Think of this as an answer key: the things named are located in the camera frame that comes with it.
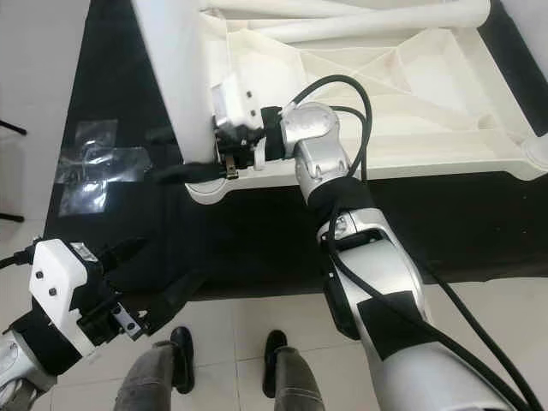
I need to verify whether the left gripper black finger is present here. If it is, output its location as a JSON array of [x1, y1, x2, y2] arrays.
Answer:
[[99, 237, 148, 275], [142, 271, 206, 337]]

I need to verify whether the black tablecloth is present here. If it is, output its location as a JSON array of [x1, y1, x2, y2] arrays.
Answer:
[[43, 0, 548, 296]]

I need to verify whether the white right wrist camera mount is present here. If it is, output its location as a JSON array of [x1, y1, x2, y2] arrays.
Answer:
[[212, 73, 266, 138]]

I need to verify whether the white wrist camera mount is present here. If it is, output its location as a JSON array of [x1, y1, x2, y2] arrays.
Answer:
[[30, 238, 105, 359], [212, 73, 266, 138]]

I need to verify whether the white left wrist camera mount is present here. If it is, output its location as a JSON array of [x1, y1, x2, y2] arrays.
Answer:
[[30, 238, 105, 359]]

